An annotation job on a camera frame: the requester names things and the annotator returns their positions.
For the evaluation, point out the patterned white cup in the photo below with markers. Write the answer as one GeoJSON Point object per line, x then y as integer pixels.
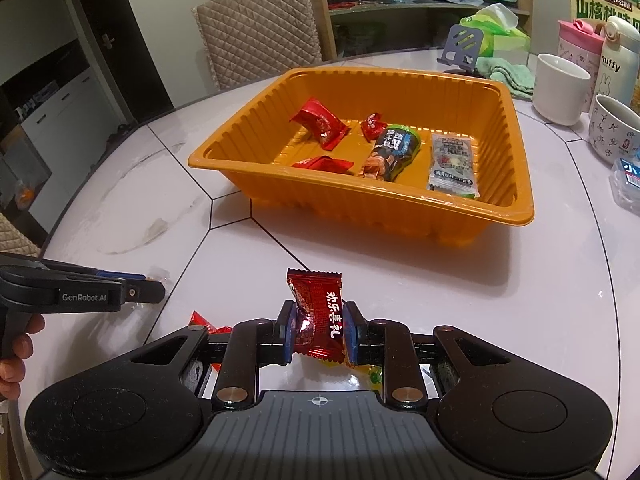
{"type": "Point", "coordinates": [617, 130]}

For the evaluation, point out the clear box blue label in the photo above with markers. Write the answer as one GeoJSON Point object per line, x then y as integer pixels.
{"type": "Point", "coordinates": [627, 185]}

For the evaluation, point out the beige quilted chair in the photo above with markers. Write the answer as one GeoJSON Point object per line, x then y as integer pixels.
{"type": "Point", "coordinates": [17, 237]}
{"type": "Point", "coordinates": [260, 30]}

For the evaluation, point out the red candy wrapper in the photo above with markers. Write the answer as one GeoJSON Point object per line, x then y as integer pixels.
{"type": "Point", "coordinates": [205, 321]}

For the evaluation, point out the clear snack packet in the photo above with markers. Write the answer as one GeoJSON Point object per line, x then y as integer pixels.
{"type": "Point", "coordinates": [452, 165]}

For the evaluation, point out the dark snack packet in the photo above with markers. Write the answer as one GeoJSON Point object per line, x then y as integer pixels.
{"type": "Point", "coordinates": [395, 152]}

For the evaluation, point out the orange plastic tray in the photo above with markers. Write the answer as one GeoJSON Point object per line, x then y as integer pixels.
{"type": "Point", "coordinates": [350, 210]}

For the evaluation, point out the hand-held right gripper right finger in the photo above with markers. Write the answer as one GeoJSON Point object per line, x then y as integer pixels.
{"type": "Point", "coordinates": [351, 335]}

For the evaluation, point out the white cabinet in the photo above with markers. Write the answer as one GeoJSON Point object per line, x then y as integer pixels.
{"type": "Point", "coordinates": [65, 115]}

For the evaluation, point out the person's left hand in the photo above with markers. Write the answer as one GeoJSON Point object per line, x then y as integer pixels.
{"type": "Point", "coordinates": [15, 360]}

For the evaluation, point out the white thermos bottle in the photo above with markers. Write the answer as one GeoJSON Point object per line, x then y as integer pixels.
{"type": "Point", "coordinates": [617, 65]}

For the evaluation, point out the wooden shelf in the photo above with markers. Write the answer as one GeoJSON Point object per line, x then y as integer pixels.
{"type": "Point", "coordinates": [400, 15]}

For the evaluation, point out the small red candy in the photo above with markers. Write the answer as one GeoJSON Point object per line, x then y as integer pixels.
{"type": "Point", "coordinates": [372, 126]}

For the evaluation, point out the green towel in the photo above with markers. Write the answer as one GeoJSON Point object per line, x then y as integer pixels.
{"type": "Point", "coordinates": [507, 77]}

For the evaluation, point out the green tissue pack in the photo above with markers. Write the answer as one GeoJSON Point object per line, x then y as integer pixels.
{"type": "Point", "coordinates": [500, 32]}

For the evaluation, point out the large seed bag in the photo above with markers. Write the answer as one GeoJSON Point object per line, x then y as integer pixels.
{"type": "Point", "coordinates": [597, 2]}

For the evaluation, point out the pink bottle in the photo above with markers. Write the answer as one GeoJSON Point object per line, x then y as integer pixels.
{"type": "Point", "coordinates": [577, 55]}

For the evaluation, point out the large red candy packet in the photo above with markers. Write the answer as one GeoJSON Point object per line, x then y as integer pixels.
{"type": "Point", "coordinates": [320, 122]}

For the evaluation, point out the dark red candy packet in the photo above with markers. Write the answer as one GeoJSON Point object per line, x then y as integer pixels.
{"type": "Point", "coordinates": [317, 315]}

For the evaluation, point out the grey phone stand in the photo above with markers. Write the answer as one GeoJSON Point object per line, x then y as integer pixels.
{"type": "Point", "coordinates": [460, 45]}

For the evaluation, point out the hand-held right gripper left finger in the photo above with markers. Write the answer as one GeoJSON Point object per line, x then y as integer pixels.
{"type": "Point", "coordinates": [287, 335]}

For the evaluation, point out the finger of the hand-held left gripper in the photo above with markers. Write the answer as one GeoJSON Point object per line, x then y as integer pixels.
{"type": "Point", "coordinates": [120, 275]}
{"type": "Point", "coordinates": [145, 292]}

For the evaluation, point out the yellow green candy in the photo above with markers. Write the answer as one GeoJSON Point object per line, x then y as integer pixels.
{"type": "Point", "coordinates": [376, 376]}

